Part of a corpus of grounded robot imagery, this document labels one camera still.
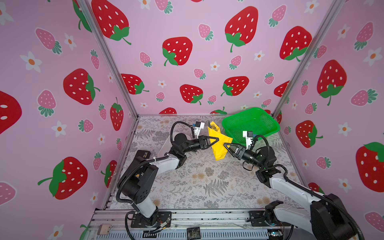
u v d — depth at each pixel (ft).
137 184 1.51
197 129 2.44
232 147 2.29
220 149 2.35
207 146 2.33
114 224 2.36
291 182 1.73
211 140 2.40
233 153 2.20
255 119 3.88
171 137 2.11
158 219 2.39
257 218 2.39
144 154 3.13
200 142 2.25
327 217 1.33
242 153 2.17
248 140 2.26
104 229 2.28
